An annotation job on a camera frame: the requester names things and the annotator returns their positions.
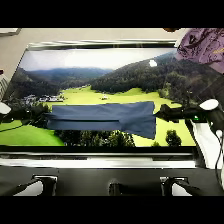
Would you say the black cable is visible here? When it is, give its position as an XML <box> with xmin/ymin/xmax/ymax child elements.
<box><xmin>214</xmin><ymin>129</ymin><xmax>224</xmax><ymax>188</ymax></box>

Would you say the dark blue garment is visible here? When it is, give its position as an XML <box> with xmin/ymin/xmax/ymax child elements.
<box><xmin>44</xmin><ymin>101</ymin><xmax>157</xmax><ymax>141</ymax></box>

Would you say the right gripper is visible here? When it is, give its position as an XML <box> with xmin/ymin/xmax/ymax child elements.
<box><xmin>154</xmin><ymin>103</ymin><xmax>184</xmax><ymax>124</ymax></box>

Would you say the purple garment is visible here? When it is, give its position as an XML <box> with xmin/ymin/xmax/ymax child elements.
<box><xmin>173</xmin><ymin>28</ymin><xmax>224</xmax><ymax>74</ymax></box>

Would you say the silver frame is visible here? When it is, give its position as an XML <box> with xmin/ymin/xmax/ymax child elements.
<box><xmin>0</xmin><ymin>153</ymin><xmax>224</xmax><ymax>197</ymax></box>

